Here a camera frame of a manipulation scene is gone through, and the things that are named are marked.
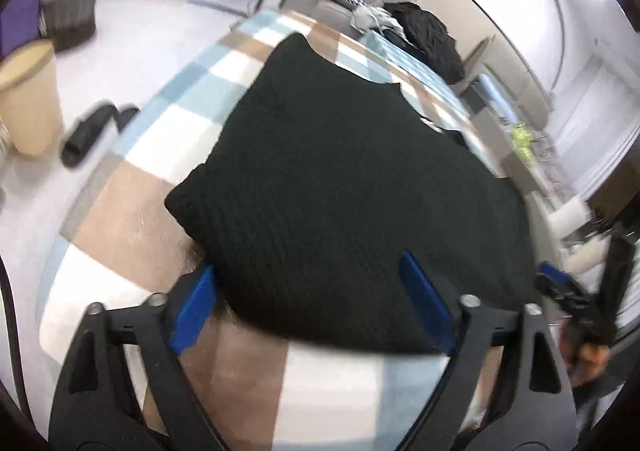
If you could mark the grey quilt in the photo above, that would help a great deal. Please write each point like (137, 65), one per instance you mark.
(552, 166)

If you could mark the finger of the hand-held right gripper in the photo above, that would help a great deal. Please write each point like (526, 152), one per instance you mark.
(550, 273)
(570, 303)

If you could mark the white crumpled garment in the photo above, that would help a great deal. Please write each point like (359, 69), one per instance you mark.
(372, 18)

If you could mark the white clothes pile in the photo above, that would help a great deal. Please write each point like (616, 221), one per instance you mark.
(330, 11)

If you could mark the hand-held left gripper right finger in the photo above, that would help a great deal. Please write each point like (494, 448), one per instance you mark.
(427, 303)

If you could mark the black slipper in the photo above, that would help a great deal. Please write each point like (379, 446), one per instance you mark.
(85, 133)

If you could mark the brown checked blanket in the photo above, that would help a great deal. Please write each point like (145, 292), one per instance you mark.
(160, 151)

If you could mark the purple bag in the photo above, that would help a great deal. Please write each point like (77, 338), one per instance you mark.
(20, 6)

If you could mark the light blue pillow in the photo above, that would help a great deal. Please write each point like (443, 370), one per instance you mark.
(492, 88)

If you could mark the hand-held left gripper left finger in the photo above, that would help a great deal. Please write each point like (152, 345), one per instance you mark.
(192, 303)

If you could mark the grey cabinet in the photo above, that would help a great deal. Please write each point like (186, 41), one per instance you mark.
(477, 98)

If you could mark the black knit sweater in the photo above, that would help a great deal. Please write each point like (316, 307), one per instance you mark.
(350, 181)

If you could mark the beige bin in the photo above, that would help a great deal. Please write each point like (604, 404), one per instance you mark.
(32, 96)

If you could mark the white paper towel roll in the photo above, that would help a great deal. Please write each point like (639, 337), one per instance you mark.
(567, 218)

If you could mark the grey upholstered sofa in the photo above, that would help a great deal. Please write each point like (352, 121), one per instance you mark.
(520, 76)

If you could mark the person's right hand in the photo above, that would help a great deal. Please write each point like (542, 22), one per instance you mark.
(590, 356)

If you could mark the woven laundry basket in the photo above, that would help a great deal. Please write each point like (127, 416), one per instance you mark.
(70, 1)

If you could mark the teal checked cloth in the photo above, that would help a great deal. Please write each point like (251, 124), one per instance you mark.
(395, 51)

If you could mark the black jacket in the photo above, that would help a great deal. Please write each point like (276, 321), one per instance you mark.
(430, 41)

